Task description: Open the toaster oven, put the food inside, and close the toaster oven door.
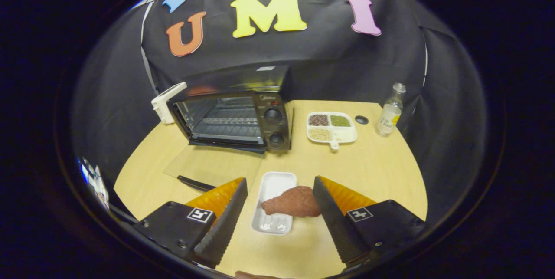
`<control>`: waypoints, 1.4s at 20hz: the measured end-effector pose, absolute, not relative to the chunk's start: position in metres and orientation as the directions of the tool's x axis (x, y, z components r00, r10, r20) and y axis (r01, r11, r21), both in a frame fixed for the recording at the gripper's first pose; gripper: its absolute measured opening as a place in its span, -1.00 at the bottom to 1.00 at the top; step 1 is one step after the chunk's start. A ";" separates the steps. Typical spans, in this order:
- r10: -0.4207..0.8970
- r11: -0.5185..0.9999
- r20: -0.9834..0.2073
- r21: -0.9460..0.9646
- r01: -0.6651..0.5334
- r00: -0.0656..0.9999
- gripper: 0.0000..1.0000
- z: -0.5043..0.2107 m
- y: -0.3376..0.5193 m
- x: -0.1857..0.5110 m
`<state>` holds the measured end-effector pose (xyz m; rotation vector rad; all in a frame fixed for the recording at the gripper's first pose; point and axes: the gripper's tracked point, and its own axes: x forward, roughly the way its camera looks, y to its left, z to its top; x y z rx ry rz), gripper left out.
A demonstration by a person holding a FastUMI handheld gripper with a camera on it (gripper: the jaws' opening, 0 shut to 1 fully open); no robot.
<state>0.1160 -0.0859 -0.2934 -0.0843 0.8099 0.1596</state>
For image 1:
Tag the white bread toaster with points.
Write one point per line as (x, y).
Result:
(167, 101)

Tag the black toaster oven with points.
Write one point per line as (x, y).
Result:
(273, 116)

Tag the small black round cap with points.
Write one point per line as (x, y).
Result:
(361, 119)

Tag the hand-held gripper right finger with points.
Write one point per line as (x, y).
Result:
(336, 222)

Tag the white rectangular tray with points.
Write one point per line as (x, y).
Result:
(274, 182)

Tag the white divided grain plate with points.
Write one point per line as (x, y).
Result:
(344, 133)

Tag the clear bottle yellow label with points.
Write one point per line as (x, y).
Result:
(389, 114)

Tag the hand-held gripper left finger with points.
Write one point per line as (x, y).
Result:
(225, 220)

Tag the reddish brown meat piece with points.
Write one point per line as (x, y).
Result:
(292, 203)

